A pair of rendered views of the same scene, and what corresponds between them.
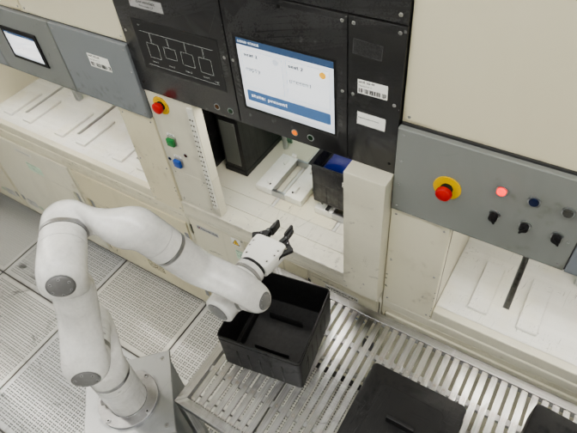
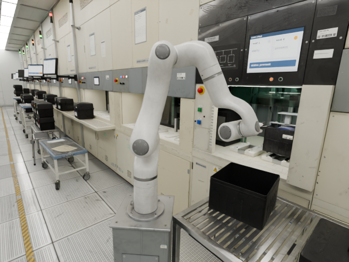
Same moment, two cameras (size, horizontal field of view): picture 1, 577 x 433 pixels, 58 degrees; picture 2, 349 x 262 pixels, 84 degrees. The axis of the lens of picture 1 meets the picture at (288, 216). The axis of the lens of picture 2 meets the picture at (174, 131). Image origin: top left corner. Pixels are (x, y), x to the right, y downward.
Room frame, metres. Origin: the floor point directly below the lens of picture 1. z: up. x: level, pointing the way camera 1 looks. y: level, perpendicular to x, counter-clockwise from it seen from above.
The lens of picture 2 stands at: (-0.12, 0.27, 1.38)
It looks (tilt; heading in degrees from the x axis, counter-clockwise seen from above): 13 degrees down; 11
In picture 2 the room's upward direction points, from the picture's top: 1 degrees clockwise
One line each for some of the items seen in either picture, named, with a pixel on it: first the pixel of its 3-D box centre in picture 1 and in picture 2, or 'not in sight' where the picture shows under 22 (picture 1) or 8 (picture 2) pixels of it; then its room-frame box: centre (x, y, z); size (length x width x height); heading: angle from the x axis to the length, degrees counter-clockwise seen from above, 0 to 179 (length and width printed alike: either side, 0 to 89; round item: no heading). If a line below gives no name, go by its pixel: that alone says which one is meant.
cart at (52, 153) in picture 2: not in sight; (64, 158); (2.33, 2.45, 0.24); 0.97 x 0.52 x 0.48; 55
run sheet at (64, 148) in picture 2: not in sight; (64, 147); (2.20, 2.32, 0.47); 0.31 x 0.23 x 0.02; 74
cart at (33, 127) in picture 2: not in sight; (45, 136); (3.36, 3.79, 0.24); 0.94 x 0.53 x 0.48; 52
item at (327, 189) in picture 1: (351, 168); (285, 135); (1.35, -0.25, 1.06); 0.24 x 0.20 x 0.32; 53
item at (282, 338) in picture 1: (276, 325); (243, 191); (0.88, 0.08, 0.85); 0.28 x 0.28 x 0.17; 63
